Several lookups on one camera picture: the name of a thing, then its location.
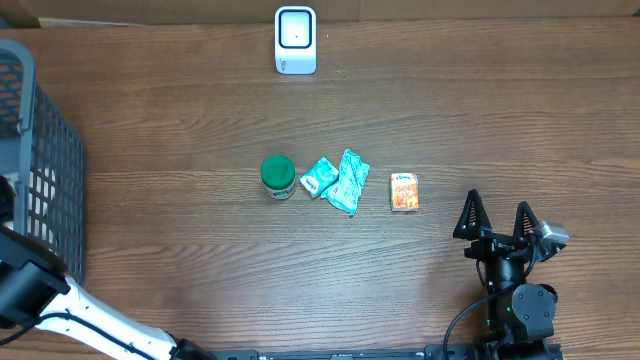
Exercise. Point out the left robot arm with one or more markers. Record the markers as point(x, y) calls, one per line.
point(38, 292)

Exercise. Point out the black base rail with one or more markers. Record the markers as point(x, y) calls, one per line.
point(429, 352)

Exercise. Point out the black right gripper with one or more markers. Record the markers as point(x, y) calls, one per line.
point(463, 231)

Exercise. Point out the green cap white bottle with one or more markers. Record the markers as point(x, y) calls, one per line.
point(278, 176)

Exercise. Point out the small teal tissue pack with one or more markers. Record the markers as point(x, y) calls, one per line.
point(319, 177)

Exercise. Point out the brown cardboard backboard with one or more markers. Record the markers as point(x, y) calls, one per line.
point(28, 13)

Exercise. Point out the white barcode scanner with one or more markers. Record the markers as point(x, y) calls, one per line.
point(295, 40)

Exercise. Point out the orange snack packet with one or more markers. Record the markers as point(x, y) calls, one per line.
point(404, 192)

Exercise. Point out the teal wet wipes pack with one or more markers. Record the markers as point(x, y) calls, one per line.
point(344, 194)

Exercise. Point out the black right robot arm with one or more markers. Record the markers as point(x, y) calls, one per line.
point(519, 314)

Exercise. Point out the grey plastic mesh basket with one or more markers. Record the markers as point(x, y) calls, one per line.
point(44, 161)

